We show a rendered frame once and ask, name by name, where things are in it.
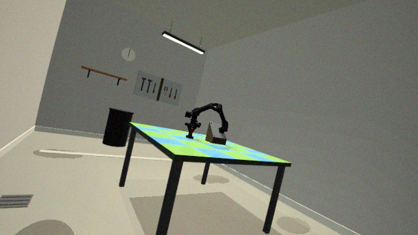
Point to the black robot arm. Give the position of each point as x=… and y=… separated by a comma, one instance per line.
x=194, y=113

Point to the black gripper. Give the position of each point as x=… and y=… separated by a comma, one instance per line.
x=190, y=125

